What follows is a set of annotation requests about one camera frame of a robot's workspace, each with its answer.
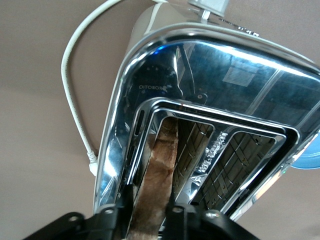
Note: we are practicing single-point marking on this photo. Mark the brown bread slice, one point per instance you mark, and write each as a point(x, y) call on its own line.
point(155, 180)

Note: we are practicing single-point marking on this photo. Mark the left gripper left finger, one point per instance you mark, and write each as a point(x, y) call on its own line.
point(112, 220)

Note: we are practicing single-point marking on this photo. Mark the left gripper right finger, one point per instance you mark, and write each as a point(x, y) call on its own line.
point(180, 220)

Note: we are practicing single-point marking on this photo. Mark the beige chrome toaster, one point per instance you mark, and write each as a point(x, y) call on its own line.
point(225, 75)

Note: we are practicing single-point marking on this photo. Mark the blue plate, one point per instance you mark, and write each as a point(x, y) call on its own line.
point(310, 155)

